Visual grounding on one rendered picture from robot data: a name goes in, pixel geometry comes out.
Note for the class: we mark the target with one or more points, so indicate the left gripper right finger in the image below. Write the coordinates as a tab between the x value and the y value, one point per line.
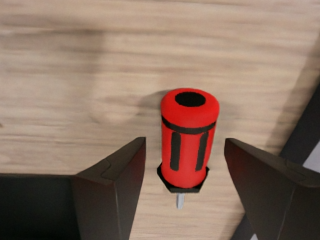
281	198

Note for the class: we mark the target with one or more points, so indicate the red screwdriver handle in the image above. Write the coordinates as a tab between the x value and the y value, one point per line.
189	120

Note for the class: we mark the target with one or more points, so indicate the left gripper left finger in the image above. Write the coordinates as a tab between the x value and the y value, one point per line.
98	204

